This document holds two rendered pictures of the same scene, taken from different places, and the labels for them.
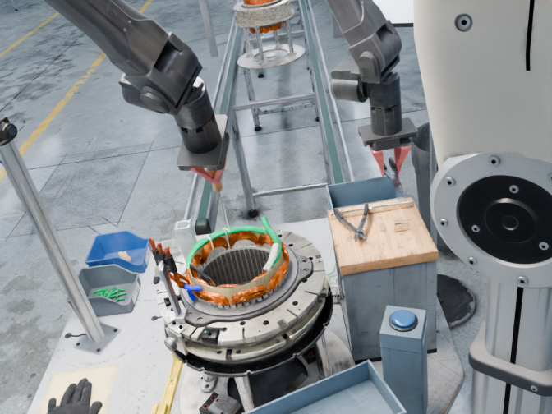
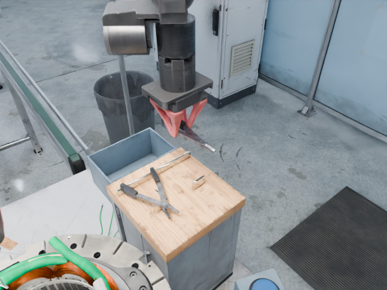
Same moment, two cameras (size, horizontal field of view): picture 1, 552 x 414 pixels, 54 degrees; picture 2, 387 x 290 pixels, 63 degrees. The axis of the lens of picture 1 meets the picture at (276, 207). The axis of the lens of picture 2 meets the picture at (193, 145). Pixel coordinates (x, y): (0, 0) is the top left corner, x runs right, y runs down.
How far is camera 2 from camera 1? 0.62 m
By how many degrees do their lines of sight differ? 36
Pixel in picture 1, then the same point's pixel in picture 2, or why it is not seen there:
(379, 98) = (178, 45)
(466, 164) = not seen: outside the picture
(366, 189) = (126, 148)
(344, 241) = (149, 218)
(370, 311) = (188, 277)
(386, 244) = (194, 207)
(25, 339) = not seen: outside the picture
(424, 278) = (231, 225)
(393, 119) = (192, 71)
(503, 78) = not seen: outside the picture
